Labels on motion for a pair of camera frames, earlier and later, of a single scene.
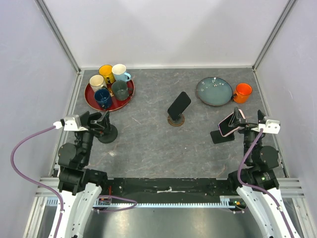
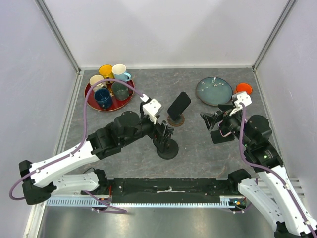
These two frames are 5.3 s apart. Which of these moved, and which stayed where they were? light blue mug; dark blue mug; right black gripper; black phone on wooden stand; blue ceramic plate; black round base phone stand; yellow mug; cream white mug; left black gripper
Moved: left black gripper; black round base phone stand; right black gripper
Stayed: yellow mug; dark blue mug; cream white mug; black phone on wooden stand; light blue mug; blue ceramic plate
